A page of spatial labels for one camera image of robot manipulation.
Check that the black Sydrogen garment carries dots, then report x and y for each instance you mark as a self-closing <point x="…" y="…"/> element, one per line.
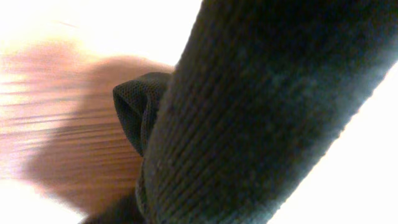
<point x="260" y="93"/>

